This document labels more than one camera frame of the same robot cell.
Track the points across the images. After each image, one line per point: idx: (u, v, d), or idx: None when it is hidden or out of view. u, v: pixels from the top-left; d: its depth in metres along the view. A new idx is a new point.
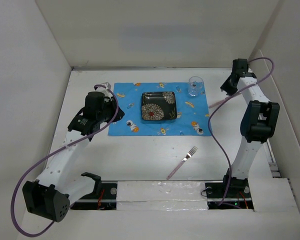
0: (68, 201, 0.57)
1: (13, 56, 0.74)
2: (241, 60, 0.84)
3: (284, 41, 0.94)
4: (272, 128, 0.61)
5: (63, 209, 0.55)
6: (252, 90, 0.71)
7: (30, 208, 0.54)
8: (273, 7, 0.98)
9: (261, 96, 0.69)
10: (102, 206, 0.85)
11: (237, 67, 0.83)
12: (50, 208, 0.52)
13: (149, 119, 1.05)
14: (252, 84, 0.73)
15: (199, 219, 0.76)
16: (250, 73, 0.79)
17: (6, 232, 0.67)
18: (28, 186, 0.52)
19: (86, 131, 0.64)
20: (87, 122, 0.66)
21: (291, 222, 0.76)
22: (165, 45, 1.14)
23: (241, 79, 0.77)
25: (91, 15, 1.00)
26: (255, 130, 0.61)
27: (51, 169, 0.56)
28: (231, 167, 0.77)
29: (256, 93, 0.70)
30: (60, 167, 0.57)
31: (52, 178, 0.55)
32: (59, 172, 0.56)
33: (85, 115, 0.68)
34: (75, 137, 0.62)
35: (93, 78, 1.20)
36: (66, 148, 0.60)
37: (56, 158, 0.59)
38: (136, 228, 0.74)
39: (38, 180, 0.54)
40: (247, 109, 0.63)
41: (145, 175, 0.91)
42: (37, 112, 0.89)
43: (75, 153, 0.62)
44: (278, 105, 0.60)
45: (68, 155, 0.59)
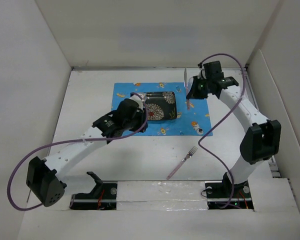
0: (62, 191, 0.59)
1: (12, 57, 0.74)
2: (215, 64, 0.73)
3: (284, 41, 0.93)
4: (276, 147, 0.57)
5: (54, 196, 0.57)
6: (244, 106, 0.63)
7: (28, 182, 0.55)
8: (273, 6, 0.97)
9: (257, 113, 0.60)
10: (103, 206, 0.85)
11: (211, 73, 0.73)
12: (44, 191, 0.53)
13: (149, 119, 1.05)
14: (240, 99, 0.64)
15: (199, 219, 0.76)
16: (229, 79, 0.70)
17: (6, 231, 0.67)
18: (35, 163, 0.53)
19: (107, 132, 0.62)
20: (111, 125, 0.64)
21: (291, 222, 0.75)
22: (165, 45, 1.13)
23: (224, 92, 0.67)
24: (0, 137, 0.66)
25: (91, 15, 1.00)
26: (260, 154, 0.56)
27: (61, 155, 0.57)
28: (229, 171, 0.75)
29: (251, 111, 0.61)
30: (69, 156, 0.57)
31: (57, 163, 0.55)
32: (66, 161, 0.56)
33: (113, 119, 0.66)
34: (95, 135, 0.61)
35: (93, 78, 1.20)
36: (82, 141, 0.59)
37: (70, 146, 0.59)
38: (136, 229, 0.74)
39: (45, 161, 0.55)
40: (246, 134, 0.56)
41: (144, 175, 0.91)
42: (37, 112, 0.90)
43: (88, 149, 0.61)
44: (280, 125, 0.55)
45: (81, 148, 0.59)
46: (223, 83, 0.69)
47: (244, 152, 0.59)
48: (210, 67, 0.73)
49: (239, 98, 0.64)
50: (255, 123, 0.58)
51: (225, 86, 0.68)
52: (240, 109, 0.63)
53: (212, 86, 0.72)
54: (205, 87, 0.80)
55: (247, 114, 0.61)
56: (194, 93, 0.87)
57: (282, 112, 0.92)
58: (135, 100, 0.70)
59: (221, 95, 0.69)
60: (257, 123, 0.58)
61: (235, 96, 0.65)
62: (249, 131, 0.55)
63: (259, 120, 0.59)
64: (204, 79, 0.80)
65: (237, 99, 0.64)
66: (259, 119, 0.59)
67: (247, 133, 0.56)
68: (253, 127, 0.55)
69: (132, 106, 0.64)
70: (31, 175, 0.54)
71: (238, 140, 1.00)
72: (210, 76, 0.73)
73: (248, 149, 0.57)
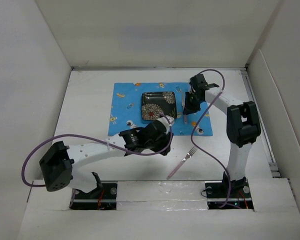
0: (67, 183, 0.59)
1: (12, 57, 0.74)
2: (198, 76, 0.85)
3: (284, 40, 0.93)
4: (257, 125, 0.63)
5: (58, 184, 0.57)
6: (223, 97, 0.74)
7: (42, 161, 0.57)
8: (273, 6, 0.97)
9: (235, 100, 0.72)
10: (102, 206, 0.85)
11: (196, 83, 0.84)
12: (55, 175, 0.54)
13: (149, 119, 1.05)
14: (220, 93, 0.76)
15: (199, 219, 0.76)
16: (212, 84, 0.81)
17: (6, 231, 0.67)
18: (58, 145, 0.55)
19: (130, 145, 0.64)
20: (135, 141, 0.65)
21: (291, 222, 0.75)
22: (165, 45, 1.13)
23: (207, 93, 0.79)
24: (0, 137, 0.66)
25: (91, 15, 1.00)
26: (244, 133, 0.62)
27: (83, 149, 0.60)
28: (228, 171, 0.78)
29: (229, 99, 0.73)
30: (89, 152, 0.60)
31: (77, 155, 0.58)
32: (85, 156, 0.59)
33: (137, 135, 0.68)
34: (118, 143, 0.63)
35: (93, 78, 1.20)
36: (105, 144, 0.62)
37: (94, 144, 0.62)
38: (137, 229, 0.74)
39: (68, 148, 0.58)
40: (228, 116, 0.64)
41: (145, 175, 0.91)
42: (37, 112, 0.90)
43: (108, 154, 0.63)
44: (254, 103, 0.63)
45: (102, 150, 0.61)
46: (206, 88, 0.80)
47: (231, 134, 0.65)
48: (194, 78, 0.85)
49: (219, 93, 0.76)
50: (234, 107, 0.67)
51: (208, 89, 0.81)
52: (221, 100, 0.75)
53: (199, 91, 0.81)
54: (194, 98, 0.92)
55: (226, 102, 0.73)
56: (187, 106, 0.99)
57: (282, 112, 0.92)
58: (163, 122, 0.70)
59: (206, 97, 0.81)
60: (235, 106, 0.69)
61: (215, 92, 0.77)
62: (228, 112, 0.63)
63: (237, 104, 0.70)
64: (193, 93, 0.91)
65: (217, 93, 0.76)
66: (236, 103, 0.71)
67: (227, 115, 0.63)
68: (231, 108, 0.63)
69: (159, 130, 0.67)
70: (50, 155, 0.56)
71: None
72: (196, 86, 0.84)
73: (232, 130, 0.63)
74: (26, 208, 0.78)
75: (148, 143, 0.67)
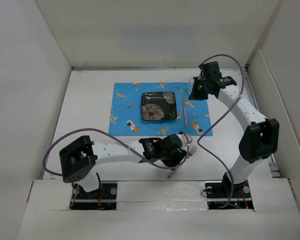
0: (83, 178, 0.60)
1: (12, 57, 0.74)
2: (212, 66, 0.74)
3: (284, 41, 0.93)
4: (274, 146, 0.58)
5: (74, 178, 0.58)
6: (242, 105, 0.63)
7: (66, 151, 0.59)
8: (273, 7, 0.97)
9: (255, 112, 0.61)
10: (103, 206, 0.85)
11: (209, 73, 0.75)
12: (74, 167, 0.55)
13: (149, 119, 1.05)
14: (238, 98, 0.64)
15: (199, 219, 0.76)
16: (229, 80, 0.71)
17: (6, 231, 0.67)
18: (85, 139, 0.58)
19: (147, 154, 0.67)
20: (152, 150, 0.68)
21: (291, 222, 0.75)
22: (165, 45, 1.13)
23: (221, 91, 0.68)
24: (0, 136, 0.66)
25: (91, 15, 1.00)
26: (259, 153, 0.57)
27: (106, 148, 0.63)
28: (230, 173, 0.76)
29: (249, 110, 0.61)
30: (111, 152, 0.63)
31: (100, 152, 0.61)
32: (108, 155, 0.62)
33: (155, 144, 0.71)
34: (138, 149, 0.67)
35: (93, 78, 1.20)
36: (127, 147, 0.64)
37: (117, 145, 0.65)
38: (137, 229, 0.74)
39: (93, 144, 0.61)
40: (245, 133, 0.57)
41: (145, 176, 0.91)
42: (37, 112, 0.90)
43: (128, 157, 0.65)
44: (277, 123, 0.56)
45: (123, 152, 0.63)
46: (221, 82, 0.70)
47: (245, 152, 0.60)
48: (207, 69, 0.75)
49: (237, 98, 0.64)
50: (253, 122, 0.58)
51: (224, 86, 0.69)
52: (238, 108, 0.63)
53: (211, 87, 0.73)
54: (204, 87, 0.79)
55: (245, 113, 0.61)
56: (194, 93, 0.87)
57: (282, 112, 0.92)
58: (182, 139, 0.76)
59: (221, 95, 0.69)
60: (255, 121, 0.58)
61: (233, 95, 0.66)
62: (248, 130, 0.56)
63: (257, 119, 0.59)
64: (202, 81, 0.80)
65: (236, 98, 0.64)
66: (257, 118, 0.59)
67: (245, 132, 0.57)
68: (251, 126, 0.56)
69: (176, 144, 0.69)
70: (74, 147, 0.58)
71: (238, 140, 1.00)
72: (208, 76, 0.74)
73: (248, 149, 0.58)
74: (26, 208, 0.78)
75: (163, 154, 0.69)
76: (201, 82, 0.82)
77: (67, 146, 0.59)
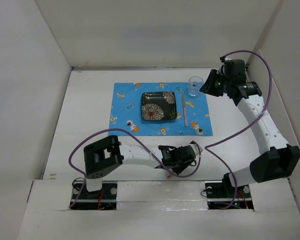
0: (104, 175, 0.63)
1: (13, 57, 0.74)
2: (238, 65, 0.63)
3: (284, 41, 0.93)
4: (289, 172, 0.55)
5: (96, 175, 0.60)
6: (264, 123, 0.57)
7: (92, 147, 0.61)
8: (273, 6, 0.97)
9: (277, 134, 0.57)
10: (103, 206, 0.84)
11: (232, 74, 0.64)
12: (100, 165, 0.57)
13: (149, 119, 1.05)
14: (261, 114, 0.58)
15: (199, 219, 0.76)
16: (252, 86, 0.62)
17: (6, 232, 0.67)
18: (113, 138, 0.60)
19: (164, 161, 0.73)
20: (169, 157, 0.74)
21: (291, 222, 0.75)
22: (165, 45, 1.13)
23: (244, 101, 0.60)
24: None
25: (91, 15, 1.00)
26: (271, 175, 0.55)
27: (132, 150, 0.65)
28: (233, 175, 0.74)
29: (270, 132, 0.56)
30: (136, 154, 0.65)
31: (126, 153, 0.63)
32: (132, 156, 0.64)
33: (171, 153, 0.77)
34: (158, 155, 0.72)
35: (93, 78, 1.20)
36: (149, 152, 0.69)
37: (140, 148, 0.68)
38: (136, 229, 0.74)
39: (120, 144, 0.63)
40: (261, 157, 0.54)
41: (145, 176, 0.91)
42: (38, 113, 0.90)
43: (146, 162, 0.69)
44: (299, 154, 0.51)
45: (145, 155, 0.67)
46: (246, 90, 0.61)
47: (256, 172, 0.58)
48: (232, 67, 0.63)
49: (260, 114, 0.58)
50: (273, 147, 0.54)
51: (247, 95, 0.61)
52: (259, 126, 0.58)
53: (231, 91, 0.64)
54: (222, 85, 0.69)
55: (265, 134, 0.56)
56: (209, 89, 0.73)
57: (282, 112, 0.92)
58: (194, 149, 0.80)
59: (241, 104, 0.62)
60: (275, 147, 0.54)
61: (255, 109, 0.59)
62: (265, 156, 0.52)
63: (278, 144, 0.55)
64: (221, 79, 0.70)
65: (258, 114, 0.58)
66: (278, 142, 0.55)
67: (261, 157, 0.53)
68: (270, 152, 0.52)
69: (192, 155, 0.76)
70: (101, 145, 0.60)
71: (238, 140, 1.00)
72: (231, 78, 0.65)
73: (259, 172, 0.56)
74: (26, 208, 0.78)
75: (178, 163, 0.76)
76: (221, 78, 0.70)
77: (94, 142, 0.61)
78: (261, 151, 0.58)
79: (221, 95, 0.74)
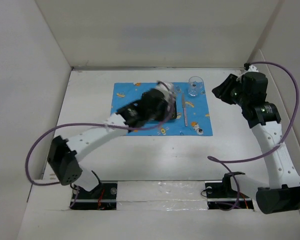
0: (79, 174, 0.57)
1: (13, 57, 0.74)
2: (260, 84, 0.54)
3: (284, 41, 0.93)
4: (296, 208, 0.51)
5: (71, 176, 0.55)
6: (278, 156, 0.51)
7: (49, 160, 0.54)
8: (273, 7, 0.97)
9: (293, 170, 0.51)
10: (102, 206, 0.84)
11: (251, 92, 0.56)
12: (63, 170, 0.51)
13: (149, 119, 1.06)
14: (277, 146, 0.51)
15: (199, 218, 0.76)
16: (272, 111, 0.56)
17: (6, 232, 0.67)
18: (57, 140, 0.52)
19: (129, 121, 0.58)
20: (136, 115, 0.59)
21: (291, 223, 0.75)
22: (165, 45, 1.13)
23: (258, 127, 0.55)
24: None
25: (91, 15, 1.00)
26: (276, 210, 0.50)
27: (83, 137, 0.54)
28: (236, 180, 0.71)
29: (284, 167, 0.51)
30: (90, 139, 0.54)
31: (78, 145, 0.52)
32: (87, 144, 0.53)
33: (137, 108, 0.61)
34: (118, 121, 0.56)
35: (93, 78, 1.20)
36: (104, 126, 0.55)
37: (93, 129, 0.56)
38: (136, 228, 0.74)
39: (66, 141, 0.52)
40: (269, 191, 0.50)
41: (145, 175, 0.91)
42: (37, 112, 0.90)
43: (109, 136, 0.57)
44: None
45: (102, 132, 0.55)
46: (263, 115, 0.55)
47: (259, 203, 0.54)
48: (253, 85, 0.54)
49: (276, 146, 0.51)
50: (285, 185, 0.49)
51: (263, 120, 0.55)
52: (273, 159, 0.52)
53: (246, 111, 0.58)
54: (237, 98, 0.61)
55: (278, 170, 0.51)
56: (223, 95, 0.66)
57: (282, 112, 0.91)
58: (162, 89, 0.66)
59: (255, 128, 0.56)
60: (287, 185, 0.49)
61: (271, 138, 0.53)
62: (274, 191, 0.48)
63: (291, 182, 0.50)
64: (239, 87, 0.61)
65: (274, 145, 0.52)
66: (292, 179, 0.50)
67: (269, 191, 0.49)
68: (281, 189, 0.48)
69: (157, 97, 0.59)
70: (52, 151, 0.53)
71: (238, 140, 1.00)
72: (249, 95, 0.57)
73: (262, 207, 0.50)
74: (26, 208, 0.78)
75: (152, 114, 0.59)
76: (239, 88, 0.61)
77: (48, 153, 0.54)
78: (271, 185, 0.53)
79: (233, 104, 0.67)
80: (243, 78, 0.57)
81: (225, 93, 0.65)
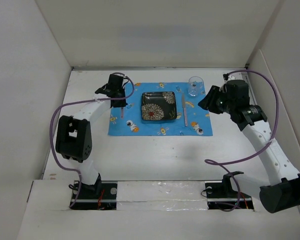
0: (91, 146, 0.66)
1: (13, 57, 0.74)
2: (242, 88, 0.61)
3: (284, 41, 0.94)
4: None
5: (87, 148, 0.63)
6: (272, 152, 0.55)
7: (59, 142, 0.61)
8: (273, 7, 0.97)
9: (288, 164, 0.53)
10: (103, 206, 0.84)
11: (236, 98, 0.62)
12: (81, 138, 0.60)
13: (149, 119, 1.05)
14: (269, 142, 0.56)
15: (199, 218, 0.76)
16: (257, 112, 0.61)
17: (6, 232, 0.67)
18: (63, 119, 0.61)
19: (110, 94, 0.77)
20: (110, 90, 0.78)
21: (291, 222, 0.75)
22: (165, 45, 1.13)
23: (249, 128, 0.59)
24: None
25: (91, 15, 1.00)
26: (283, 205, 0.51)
27: (84, 111, 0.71)
28: (236, 180, 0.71)
29: (280, 161, 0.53)
30: (90, 111, 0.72)
31: (84, 115, 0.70)
32: (89, 113, 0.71)
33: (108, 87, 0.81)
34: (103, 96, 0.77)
35: (93, 78, 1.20)
36: (95, 101, 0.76)
37: (87, 105, 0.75)
38: (136, 228, 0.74)
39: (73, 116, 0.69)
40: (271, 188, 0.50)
41: (145, 175, 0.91)
42: (37, 112, 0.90)
43: (101, 108, 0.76)
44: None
45: (96, 105, 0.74)
46: (250, 116, 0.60)
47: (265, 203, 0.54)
48: (236, 91, 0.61)
49: (268, 142, 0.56)
50: (284, 179, 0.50)
51: (252, 121, 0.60)
52: (267, 155, 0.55)
53: (235, 116, 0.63)
54: (224, 105, 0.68)
55: (275, 165, 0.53)
56: (210, 106, 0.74)
57: (282, 112, 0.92)
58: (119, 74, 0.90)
59: (246, 129, 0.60)
60: (286, 178, 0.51)
61: (262, 136, 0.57)
62: (276, 187, 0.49)
63: (288, 174, 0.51)
64: (224, 97, 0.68)
65: (266, 142, 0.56)
66: (289, 172, 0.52)
67: (271, 187, 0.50)
68: (281, 183, 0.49)
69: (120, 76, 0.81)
70: (63, 133, 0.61)
71: (238, 140, 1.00)
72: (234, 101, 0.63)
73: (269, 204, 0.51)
74: (26, 208, 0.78)
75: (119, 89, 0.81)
76: (224, 97, 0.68)
77: (58, 137, 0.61)
78: (271, 182, 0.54)
79: (221, 113, 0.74)
80: (226, 86, 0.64)
81: (212, 103, 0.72)
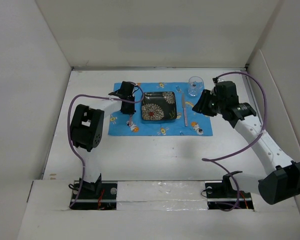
0: (101, 137, 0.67)
1: (13, 57, 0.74)
2: (229, 87, 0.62)
3: (284, 41, 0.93)
4: (299, 190, 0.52)
5: (98, 137, 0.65)
6: (264, 143, 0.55)
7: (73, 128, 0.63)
8: (273, 7, 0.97)
9: (280, 152, 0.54)
10: (102, 206, 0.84)
11: (225, 97, 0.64)
12: (93, 126, 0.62)
13: (149, 119, 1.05)
14: (260, 134, 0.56)
15: (198, 218, 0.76)
16: (246, 108, 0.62)
17: (5, 232, 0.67)
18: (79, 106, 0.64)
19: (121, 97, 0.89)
20: (121, 95, 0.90)
21: (291, 222, 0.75)
22: (165, 45, 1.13)
23: (239, 123, 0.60)
24: None
25: (91, 15, 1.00)
26: (282, 194, 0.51)
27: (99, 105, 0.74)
28: (235, 180, 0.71)
29: (272, 150, 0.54)
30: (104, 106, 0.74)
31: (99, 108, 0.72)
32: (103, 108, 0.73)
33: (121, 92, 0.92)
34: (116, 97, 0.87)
35: (93, 78, 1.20)
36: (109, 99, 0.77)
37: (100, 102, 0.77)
38: (136, 228, 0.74)
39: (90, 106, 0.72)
40: (268, 177, 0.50)
41: (145, 174, 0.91)
42: (37, 112, 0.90)
43: (111, 107, 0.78)
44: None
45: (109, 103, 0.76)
46: (239, 113, 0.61)
47: (266, 195, 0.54)
48: (224, 90, 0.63)
49: (259, 133, 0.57)
50: (278, 166, 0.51)
51: (242, 116, 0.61)
52: (260, 146, 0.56)
53: (226, 114, 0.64)
54: (216, 106, 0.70)
55: (268, 154, 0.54)
56: (203, 108, 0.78)
57: (282, 112, 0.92)
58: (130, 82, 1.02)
59: (237, 125, 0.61)
60: (281, 166, 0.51)
61: (253, 129, 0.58)
62: (272, 176, 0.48)
63: (282, 162, 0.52)
64: (215, 99, 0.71)
65: (257, 134, 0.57)
66: (283, 160, 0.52)
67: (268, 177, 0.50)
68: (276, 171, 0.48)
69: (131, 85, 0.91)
70: (78, 119, 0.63)
71: (238, 140, 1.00)
72: (223, 100, 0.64)
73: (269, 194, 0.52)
74: (26, 208, 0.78)
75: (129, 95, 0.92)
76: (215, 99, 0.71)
77: (71, 123, 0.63)
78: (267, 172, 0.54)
79: (215, 114, 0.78)
80: (215, 88, 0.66)
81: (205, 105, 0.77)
